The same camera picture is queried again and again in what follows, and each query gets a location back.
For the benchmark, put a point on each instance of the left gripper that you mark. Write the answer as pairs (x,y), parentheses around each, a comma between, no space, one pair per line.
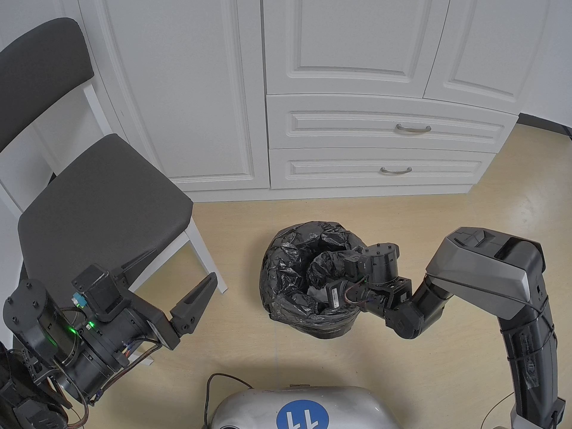
(111,342)

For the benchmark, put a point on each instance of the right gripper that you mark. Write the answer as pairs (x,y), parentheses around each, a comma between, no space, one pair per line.
(342,294)

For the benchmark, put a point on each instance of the white printed wrapper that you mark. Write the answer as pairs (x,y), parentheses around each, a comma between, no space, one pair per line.
(318,294)

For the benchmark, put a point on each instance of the black plastic bag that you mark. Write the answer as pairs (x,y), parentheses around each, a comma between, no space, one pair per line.
(286,279)

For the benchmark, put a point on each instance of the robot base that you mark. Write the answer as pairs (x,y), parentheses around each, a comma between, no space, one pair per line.
(268,409)

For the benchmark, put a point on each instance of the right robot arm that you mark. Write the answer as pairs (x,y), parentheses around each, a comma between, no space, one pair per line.
(482,262)

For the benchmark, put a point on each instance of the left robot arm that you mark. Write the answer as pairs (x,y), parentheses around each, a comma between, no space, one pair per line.
(31,315)

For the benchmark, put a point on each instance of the white chair dark grey seat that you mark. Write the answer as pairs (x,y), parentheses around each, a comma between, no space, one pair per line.
(111,195)

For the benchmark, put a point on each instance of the white wardrobe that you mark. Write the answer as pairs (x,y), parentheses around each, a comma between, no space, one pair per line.
(357,25)

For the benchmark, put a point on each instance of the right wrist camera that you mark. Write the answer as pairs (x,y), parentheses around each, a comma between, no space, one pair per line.
(356,267)

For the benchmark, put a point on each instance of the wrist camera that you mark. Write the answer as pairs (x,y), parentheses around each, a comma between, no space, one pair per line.
(356,267)
(98,291)

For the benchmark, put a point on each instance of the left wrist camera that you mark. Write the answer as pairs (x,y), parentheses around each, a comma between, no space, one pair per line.
(98,291)

